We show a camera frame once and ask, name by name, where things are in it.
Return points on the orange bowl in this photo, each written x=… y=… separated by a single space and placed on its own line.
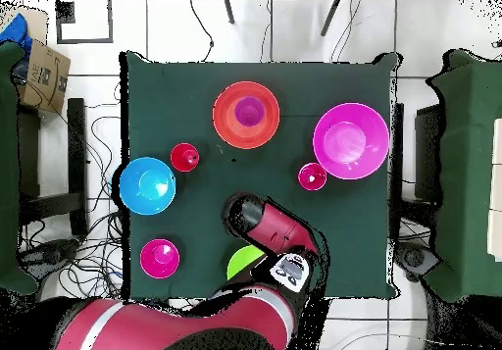
x=223 y=118

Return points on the purple cup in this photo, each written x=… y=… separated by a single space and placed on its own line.
x=249 y=111

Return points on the green bowl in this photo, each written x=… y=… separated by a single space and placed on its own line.
x=241 y=260

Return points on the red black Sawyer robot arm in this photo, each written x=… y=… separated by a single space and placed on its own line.
x=274 y=228

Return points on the red cup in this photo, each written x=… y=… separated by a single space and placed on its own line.
x=311 y=177
x=182 y=158

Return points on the large blue bowl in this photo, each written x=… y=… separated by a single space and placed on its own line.
x=147 y=185

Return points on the large pink bowl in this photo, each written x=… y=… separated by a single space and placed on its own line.
x=351 y=141

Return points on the dark green tablecloth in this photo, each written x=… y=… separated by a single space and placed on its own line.
x=176 y=91

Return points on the small red bowl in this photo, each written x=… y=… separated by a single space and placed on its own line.
x=159 y=260

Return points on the grey chair leg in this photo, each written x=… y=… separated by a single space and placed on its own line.
x=229 y=10
x=330 y=16

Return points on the black metal stand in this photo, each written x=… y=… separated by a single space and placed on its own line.
x=76 y=150
x=427 y=150

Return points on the green cloth covered table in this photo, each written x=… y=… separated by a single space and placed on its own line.
x=8 y=169
x=466 y=169

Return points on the printed cardboard box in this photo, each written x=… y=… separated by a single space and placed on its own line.
x=43 y=75

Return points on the white box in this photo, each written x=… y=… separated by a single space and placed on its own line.
x=496 y=169

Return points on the plain cardboard box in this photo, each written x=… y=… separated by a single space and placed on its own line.
x=37 y=22

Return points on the blue bag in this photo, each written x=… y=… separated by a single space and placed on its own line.
x=15 y=32

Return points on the black pedestal foot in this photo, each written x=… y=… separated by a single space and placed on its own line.
x=415 y=258
x=47 y=254

